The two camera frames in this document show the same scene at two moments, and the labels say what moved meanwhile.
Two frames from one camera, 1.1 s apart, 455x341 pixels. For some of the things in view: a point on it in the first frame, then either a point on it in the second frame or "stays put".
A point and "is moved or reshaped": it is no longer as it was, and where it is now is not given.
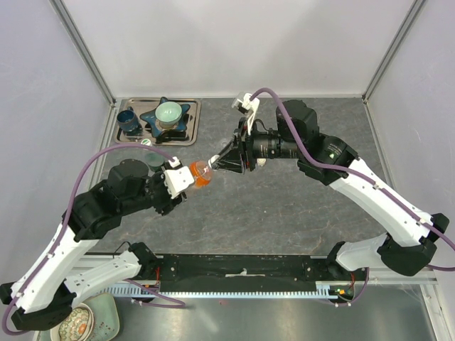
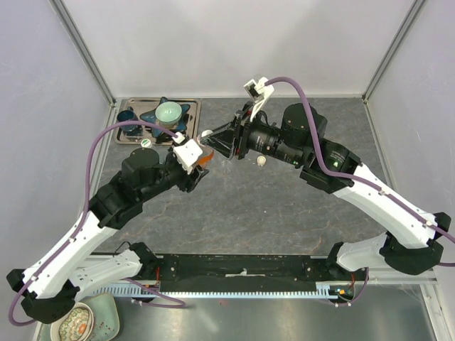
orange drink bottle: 202,172 is moved or reshaped
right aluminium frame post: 392,49 stays put
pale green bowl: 168,114 stays put
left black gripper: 170,203 -> 190,181
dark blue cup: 129,122 stays put
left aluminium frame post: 79,38 stays put
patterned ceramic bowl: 78,327 stays put
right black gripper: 230,158 -> 232,136
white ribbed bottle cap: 261,161 stays put
